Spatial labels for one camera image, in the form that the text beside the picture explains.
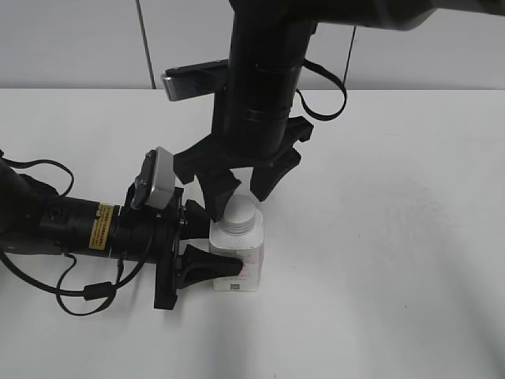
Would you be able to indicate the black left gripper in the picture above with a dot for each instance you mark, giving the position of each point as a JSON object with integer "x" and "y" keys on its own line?
{"x": 151, "y": 235}

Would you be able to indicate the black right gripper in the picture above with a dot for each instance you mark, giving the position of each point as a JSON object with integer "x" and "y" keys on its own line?
{"x": 238, "y": 143}

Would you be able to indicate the white bottle cap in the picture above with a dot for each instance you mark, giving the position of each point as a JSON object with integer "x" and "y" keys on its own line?
{"x": 239, "y": 216}

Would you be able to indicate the white meinianda yogurt bottle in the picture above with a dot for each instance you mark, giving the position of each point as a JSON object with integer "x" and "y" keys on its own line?
{"x": 243, "y": 241}

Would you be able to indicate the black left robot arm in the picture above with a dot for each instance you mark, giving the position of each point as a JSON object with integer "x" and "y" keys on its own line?
{"x": 36, "y": 219}

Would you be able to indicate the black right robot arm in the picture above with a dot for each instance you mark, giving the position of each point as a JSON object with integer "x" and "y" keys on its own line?
{"x": 255, "y": 86}

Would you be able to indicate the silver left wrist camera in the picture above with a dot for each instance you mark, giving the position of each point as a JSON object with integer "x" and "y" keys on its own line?
{"x": 154, "y": 186}

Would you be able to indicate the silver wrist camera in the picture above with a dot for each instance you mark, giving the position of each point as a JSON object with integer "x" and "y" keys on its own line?
{"x": 154, "y": 186}
{"x": 187, "y": 82}

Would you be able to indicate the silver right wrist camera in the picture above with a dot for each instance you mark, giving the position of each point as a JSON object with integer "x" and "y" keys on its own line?
{"x": 187, "y": 82}

